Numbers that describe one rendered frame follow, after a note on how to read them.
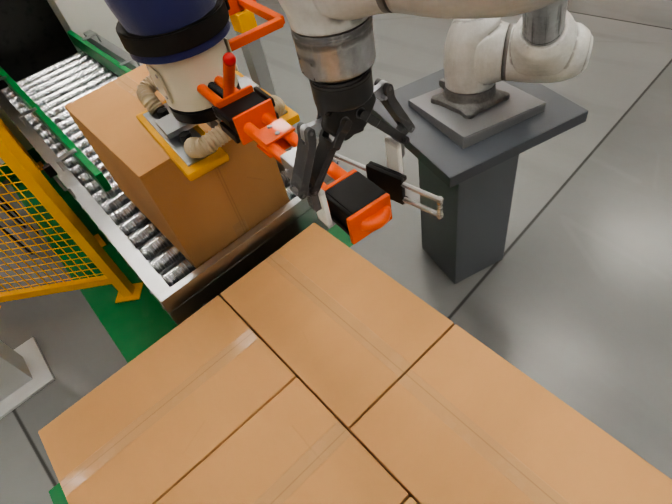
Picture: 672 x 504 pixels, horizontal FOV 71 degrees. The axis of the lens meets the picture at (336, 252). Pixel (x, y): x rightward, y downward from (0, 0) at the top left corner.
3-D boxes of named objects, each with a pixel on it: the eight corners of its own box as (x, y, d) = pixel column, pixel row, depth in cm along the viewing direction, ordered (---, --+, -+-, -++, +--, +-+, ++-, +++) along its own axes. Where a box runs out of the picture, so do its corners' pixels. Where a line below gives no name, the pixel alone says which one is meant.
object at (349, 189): (321, 215, 73) (314, 192, 70) (358, 192, 76) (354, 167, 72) (353, 245, 68) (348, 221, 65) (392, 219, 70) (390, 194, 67)
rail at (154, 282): (2, 109, 289) (-21, 81, 275) (11, 105, 291) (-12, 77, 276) (182, 333, 158) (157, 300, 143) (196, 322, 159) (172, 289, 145)
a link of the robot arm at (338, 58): (274, 24, 53) (287, 73, 57) (320, 47, 47) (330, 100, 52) (339, -7, 55) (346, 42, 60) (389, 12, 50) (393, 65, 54)
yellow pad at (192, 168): (138, 121, 122) (128, 104, 118) (173, 104, 125) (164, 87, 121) (190, 182, 102) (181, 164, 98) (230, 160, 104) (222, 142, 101)
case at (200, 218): (123, 192, 189) (63, 105, 159) (205, 141, 203) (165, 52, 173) (197, 269, 155) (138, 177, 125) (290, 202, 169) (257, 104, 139)
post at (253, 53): (291, 205, 250) (227, 11, 175) (301, 198, 252) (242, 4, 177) (299, 211, 246) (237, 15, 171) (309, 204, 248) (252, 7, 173)
